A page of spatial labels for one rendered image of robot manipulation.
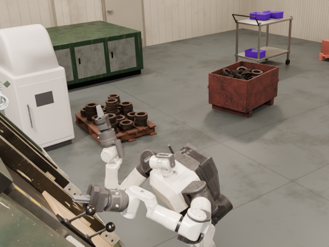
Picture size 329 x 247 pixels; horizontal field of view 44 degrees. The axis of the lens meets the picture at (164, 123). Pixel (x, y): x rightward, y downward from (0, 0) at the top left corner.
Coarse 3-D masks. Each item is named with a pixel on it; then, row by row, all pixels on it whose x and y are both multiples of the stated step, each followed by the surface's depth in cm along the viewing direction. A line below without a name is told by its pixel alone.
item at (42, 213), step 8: (8, 192) 128; (16, 192) 128; (24, 192) 134; (16, 200) 129; (24, 200) 131; (32, 200) 133; (32, 208) 133; (40, 208) 135; (40, 216) 136; (48, 216) 137; (48, 224) 138; (56, 224) 140; (64, 232) 143; (72, 232) 145; (80, 240) 148
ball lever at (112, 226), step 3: (108, 222) 150; (111, 222) 149; (105, 225) 150; (108, 225) 148; (111, 225) 148; (114, 225) 149; (105, 228) 149; (108, 228) 148; (111, 228) 148; (114, 228) 149; (99, 231) 150; (102, 231) 150; (108, 231) 149; (111, 231) 149; (87, 234) 152; (93, 234) 151; (96, 234) 151; (87, 237) 151; (90, 237) 151; (90, 240) 152
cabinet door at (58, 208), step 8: (48, 200) 181; (56, 200) 191; (56, 208) 175; (64, 208) 191; (64, 216) 173; (72, 216) 193; (72, 224) 174; (80, 224) 192; (88, 232) 191; (96, 240) 192; (104, 240) 211
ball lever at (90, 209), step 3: (87, 207) 142; (90, 207) 141; (93, 207) 142; (87, 210) 141; (90, 210) 141; (93, 210) 141; (84, 213) 143; (87, 213) 141; (90, 213) 141; (93, 213) 141; (78, 216) 143; (81, 216) 143; (66, 219) 144; (72, 219) 144; (75, 219) 144; (69, 222) 145
